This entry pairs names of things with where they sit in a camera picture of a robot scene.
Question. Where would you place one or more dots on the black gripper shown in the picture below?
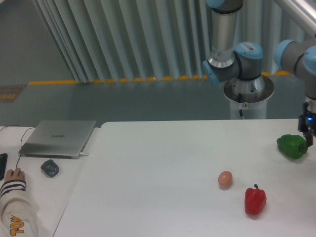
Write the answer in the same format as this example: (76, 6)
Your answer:
(307, 124)

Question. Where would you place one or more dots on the red bell pepper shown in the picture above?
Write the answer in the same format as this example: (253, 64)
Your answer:
(254, 200)

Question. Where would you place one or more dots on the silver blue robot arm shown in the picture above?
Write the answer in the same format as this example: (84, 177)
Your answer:
(239, 68)

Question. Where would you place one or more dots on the cream sleeved forearm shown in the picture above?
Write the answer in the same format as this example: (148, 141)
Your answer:
(18, 216)

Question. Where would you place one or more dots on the green bell pepper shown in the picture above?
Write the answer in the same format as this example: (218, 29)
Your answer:
(292, 146)

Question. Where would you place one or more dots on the person's right hand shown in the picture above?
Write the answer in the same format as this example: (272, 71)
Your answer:
(15, 175)

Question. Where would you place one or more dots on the brown egg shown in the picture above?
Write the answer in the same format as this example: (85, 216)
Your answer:
(225, 179)

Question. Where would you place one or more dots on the folded grey partition screen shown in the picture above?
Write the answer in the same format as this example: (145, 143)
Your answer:
(156, 39)

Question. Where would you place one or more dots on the white usb plug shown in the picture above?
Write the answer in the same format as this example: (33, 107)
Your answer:
(83, 154)

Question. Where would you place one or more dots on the dark grey earbud case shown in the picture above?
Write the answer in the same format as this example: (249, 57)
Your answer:
(50, 168)

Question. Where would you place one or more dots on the silver closed laptop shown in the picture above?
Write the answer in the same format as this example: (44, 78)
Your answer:
(58, 139)

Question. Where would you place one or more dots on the black phone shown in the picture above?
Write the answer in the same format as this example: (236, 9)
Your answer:
(3, 162)

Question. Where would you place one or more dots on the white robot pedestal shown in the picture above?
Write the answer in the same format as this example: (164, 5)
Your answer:
(248, 98)

